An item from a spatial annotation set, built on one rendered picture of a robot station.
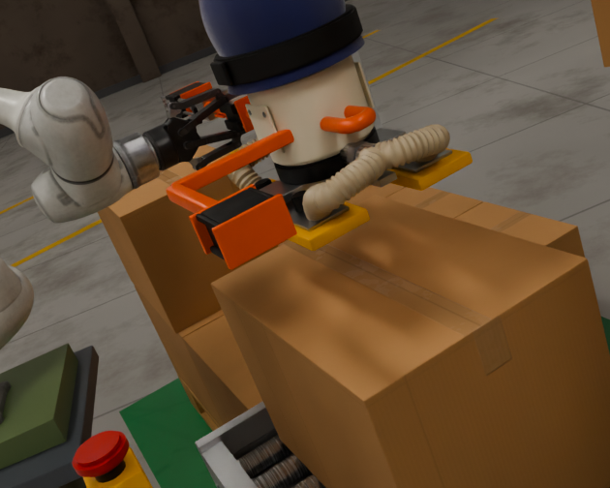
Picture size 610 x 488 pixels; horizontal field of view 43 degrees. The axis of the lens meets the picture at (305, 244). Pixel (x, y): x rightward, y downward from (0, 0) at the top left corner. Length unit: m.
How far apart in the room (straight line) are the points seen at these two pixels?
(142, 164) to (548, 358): 0.73
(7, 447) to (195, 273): 0.87
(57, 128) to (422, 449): 0.69
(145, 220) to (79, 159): 1.04
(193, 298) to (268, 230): 1.53
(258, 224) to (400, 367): 0.33
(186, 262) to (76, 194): 1.03
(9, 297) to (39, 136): 0.72
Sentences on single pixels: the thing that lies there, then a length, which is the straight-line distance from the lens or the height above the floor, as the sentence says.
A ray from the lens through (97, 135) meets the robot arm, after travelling 1.23.
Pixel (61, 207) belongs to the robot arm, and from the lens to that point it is 1.35.
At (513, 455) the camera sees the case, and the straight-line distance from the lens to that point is 1.23.
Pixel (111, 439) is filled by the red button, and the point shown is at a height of 1.04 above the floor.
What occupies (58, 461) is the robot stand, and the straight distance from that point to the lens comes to 1.65.
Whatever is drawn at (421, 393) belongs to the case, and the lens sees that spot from 1.08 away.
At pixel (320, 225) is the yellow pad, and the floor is 1.13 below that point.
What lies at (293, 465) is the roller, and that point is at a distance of 1.66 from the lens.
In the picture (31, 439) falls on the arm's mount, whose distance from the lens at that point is 1.70.
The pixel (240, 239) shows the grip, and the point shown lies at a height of 1.24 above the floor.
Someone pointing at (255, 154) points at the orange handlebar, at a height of 1.24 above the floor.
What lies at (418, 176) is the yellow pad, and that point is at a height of 1.13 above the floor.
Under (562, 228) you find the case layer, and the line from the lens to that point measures 2.21.
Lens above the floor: 1.53
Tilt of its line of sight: 22 degrees down
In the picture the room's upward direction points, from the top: 21 degrees counter-clockwise
